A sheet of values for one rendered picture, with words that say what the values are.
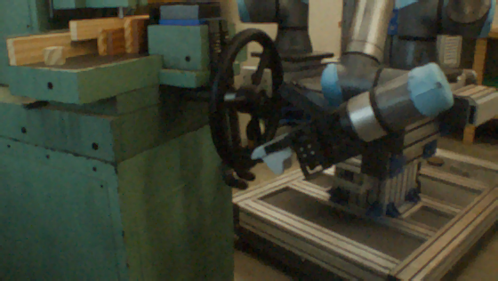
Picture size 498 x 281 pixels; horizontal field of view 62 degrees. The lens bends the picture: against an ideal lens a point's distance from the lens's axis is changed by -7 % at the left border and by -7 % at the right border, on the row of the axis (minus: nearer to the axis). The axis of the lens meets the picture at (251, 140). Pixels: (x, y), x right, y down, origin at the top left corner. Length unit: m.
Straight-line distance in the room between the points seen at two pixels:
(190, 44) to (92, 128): 0.25
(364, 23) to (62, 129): 0.63
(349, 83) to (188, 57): 0.32
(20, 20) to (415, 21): 1.05
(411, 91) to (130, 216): 0.59
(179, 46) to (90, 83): 0.21
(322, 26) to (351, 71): 3.60
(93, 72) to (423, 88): 0.54
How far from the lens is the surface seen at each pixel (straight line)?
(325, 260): 1.55
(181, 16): 0.92
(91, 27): 1.01
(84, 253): 1.06
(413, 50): 1.34
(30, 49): 0.94
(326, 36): 4.39
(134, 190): 0.93
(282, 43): 1.62
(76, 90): 0.79
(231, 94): 0.91
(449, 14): 1.30
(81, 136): 0.92
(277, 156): 0.78
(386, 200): 1.74
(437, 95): 0.67
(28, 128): 1.07
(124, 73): 0.86
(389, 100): 0.68
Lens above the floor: 1.01
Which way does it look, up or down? 18 degrees down
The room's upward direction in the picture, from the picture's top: straight up
